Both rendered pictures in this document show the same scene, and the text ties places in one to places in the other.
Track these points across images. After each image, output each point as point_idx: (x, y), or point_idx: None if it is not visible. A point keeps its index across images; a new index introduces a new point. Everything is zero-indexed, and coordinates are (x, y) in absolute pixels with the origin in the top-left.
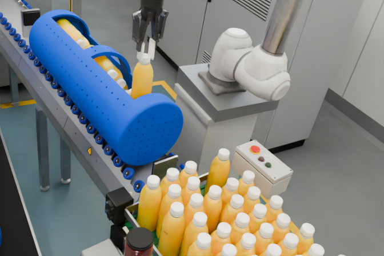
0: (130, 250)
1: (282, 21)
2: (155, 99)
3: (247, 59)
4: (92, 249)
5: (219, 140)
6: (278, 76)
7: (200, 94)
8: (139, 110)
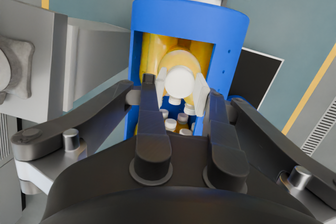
0: None
1: None
2: (189, 13)
3: None
4: None
5: (69, 23)
6: None
7: (54, 62)
8: (230, 12)
